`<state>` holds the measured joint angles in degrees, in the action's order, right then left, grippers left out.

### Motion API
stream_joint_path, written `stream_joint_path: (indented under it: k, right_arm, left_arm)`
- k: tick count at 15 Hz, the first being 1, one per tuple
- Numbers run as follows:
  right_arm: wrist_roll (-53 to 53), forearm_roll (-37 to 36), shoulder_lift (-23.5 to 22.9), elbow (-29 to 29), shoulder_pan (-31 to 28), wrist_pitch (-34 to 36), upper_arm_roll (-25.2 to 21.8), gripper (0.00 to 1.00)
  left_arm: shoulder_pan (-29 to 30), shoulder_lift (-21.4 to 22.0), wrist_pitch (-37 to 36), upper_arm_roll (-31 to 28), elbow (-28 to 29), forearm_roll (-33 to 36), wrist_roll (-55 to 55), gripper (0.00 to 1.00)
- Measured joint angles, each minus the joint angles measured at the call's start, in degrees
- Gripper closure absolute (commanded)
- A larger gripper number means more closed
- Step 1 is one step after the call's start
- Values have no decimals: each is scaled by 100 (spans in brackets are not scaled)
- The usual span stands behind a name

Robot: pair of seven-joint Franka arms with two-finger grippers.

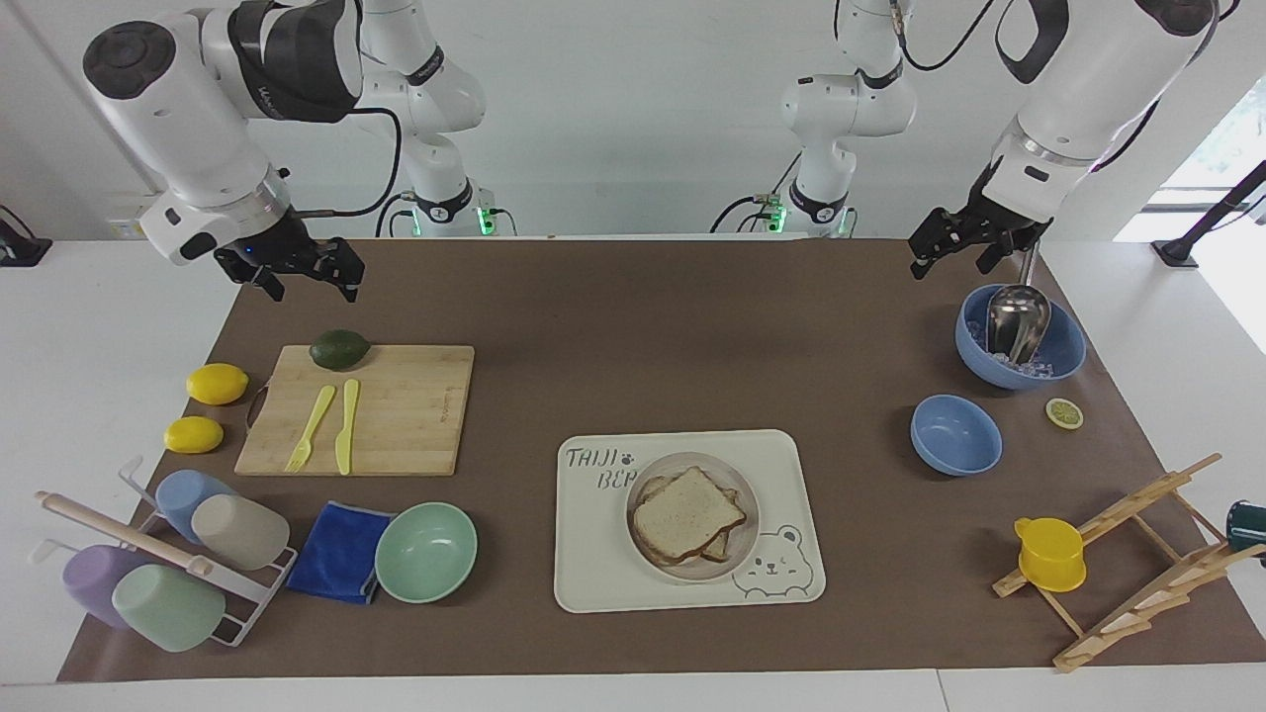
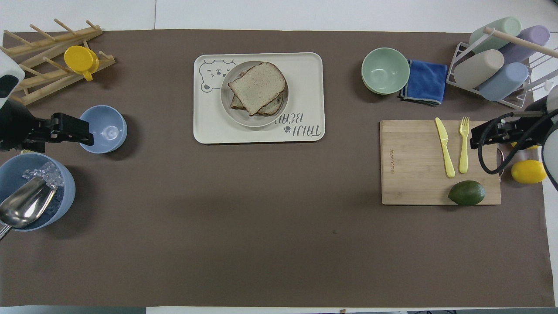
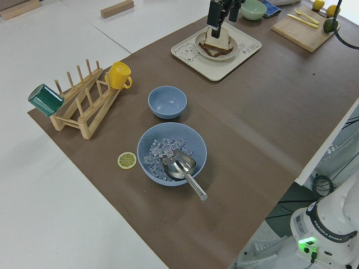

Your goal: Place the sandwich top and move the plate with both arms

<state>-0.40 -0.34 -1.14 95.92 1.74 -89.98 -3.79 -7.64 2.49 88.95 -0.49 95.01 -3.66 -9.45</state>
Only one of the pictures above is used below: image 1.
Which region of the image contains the large blue bowl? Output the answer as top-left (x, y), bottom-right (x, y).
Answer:
top-left (954, 284), bottom-right (1087, 391)

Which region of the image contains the wooden drying rack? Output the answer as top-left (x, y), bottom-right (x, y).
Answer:
top-left (992, 453), bottom-right (1266, 674)

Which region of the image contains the blue plastic cup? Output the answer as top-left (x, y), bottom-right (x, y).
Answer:
top-left (155, 469), bottom-right (238, 545)

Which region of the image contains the blue cloth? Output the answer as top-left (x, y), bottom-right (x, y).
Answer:
top-left (286, 501), bottom-right (399, 605)

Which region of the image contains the black cable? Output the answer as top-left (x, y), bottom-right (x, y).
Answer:
top-left (379, 191), bottom-right (418, 239)
top-left (287, 106), bottom-right (406, 220)
top-left (888, 0), bottom-right (1002, 73)
top-left (710, 153), bottom-right (804, 235)

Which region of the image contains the cream tray with bear print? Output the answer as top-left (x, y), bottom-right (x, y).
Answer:
top-left (553, 428), bottom-right (827, 614)

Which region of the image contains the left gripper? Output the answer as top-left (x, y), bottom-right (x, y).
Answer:
top-left (907, 162), bottom-right (1052, 281)

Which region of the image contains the purple plastic cup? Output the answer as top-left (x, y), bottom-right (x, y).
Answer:
top-left (62, 545), bottom-right (159, 630)

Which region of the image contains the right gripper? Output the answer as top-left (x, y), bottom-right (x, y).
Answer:
top-left (213, 212), bottom-right (366, 304)

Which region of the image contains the yellow cup with handle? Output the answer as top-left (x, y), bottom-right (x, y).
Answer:
top-left (1014, 516), bottom-right (1088, 594)

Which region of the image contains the toasted bread slice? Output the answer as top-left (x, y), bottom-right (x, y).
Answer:
top-left (632, 466), bottom-right (749, 566)
top-left (638, 474), bottom-right (745, 567)

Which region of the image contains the yellow plastic knife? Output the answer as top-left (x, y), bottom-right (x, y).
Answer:
top-left (334, 379), bottom-right (361, 477)

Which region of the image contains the black stand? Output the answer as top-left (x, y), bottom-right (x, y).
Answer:
top-left (1151, 160), bottom-right (1266, 269)
top-left (0, 205), bottom-right (53, 269)

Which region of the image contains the green bowl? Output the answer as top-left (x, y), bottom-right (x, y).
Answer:
top-left (374, 502), bottom-right (479, 605)

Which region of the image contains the green avocado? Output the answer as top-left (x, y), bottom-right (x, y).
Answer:
top-left (309, 329), bottom-right (372, 372)

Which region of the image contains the yellow plastic fork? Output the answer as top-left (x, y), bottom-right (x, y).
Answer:
top-left (285, 385), bottom-right (337, 474)

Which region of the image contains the wooden cutting board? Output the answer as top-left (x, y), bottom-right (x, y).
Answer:
top-left (233, 344), bottom-right (476, 478)

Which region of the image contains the beige round plate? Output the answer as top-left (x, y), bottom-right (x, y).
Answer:
top-left (625, 451), bottom-right (762, 583)

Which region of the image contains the beige plastic cup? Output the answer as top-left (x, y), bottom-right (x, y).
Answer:
top-left (191, 493), bottom-right (292, 572)

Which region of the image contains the small blue bowl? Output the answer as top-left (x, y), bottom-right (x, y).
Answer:
top-left (910, 395), bottom-right (1004, 478)

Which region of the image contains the large yellow lemon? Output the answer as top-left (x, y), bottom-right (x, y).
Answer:
top-left (186, 363), bottom-right (250, 406)

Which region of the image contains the white wire cup rack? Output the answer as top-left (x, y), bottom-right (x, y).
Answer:
top-left (30, 455), bottom-right (299, 650)

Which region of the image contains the green plastic cup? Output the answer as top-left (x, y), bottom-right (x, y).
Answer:
top-left (111, 564), bottom-right (226, 654)

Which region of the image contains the metal scoop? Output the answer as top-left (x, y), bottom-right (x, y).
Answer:
top-left (984, 241), bottom-right (1052, 366)

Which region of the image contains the small yellow lemon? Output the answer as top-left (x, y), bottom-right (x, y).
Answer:
top-left (163, 416), bottom-right (225, 455)

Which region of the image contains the dark green cup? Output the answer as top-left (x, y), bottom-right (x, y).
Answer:
top-left (1226, 499), bottom-right (1266, 558)

